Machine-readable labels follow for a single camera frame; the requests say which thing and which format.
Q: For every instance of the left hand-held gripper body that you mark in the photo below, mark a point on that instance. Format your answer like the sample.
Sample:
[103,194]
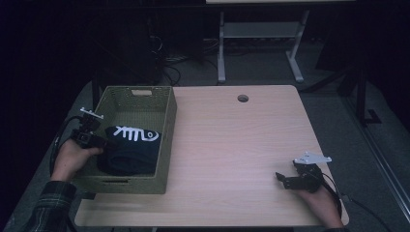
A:
[86,135]

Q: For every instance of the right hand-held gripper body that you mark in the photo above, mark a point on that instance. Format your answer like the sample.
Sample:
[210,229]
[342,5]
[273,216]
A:
[306,180]

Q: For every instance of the dark navy garment white print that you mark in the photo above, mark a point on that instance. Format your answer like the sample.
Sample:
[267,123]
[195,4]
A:
[133,151]

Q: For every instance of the green woven basket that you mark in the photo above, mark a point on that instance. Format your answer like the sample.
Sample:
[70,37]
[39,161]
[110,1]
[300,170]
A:
[129,106]

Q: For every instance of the black metal frame post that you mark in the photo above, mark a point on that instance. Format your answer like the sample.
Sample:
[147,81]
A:
[95,93]
[361,96]

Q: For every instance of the metal floor rail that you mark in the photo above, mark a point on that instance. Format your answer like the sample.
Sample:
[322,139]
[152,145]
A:
[383,161]

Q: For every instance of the white metal table frame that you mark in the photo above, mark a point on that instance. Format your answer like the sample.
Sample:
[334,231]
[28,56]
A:
[261,30]

